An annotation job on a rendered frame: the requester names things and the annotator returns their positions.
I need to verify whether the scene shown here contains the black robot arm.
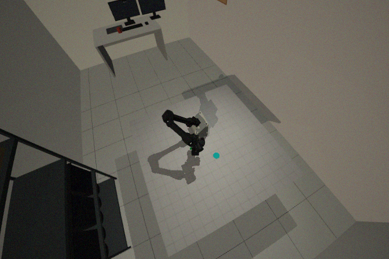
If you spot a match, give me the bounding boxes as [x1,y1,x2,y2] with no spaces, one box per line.
[162,110,205,153]

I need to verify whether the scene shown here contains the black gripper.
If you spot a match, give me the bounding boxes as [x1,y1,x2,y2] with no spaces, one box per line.
[192,146,199,156]

